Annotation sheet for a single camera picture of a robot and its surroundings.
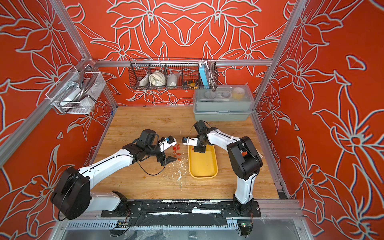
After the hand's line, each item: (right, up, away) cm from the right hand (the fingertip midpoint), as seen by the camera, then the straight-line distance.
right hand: (194, 145), depth 94 cm
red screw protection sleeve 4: (-10, -5, -1) cm, 11 cm away
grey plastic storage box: (+23, +28, +9) cm, 38 cm away
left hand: (-12, 0, -12) cm, 17 cm away
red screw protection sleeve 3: (-13, -5, 0) cm, 14 cm away
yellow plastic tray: (+5, -11, -6) cm, 13 cm away
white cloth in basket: (-23, +41, -6) cm, 47 cm away
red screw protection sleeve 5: (-9, -8, -4) cm, 13 cm away
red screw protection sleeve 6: (-1, -3, +1) cm, 3 cm away
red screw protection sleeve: (-13, -2, +1) cm, 13 cm away
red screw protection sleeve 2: (-10, -2, +3) cm, 11 cm away
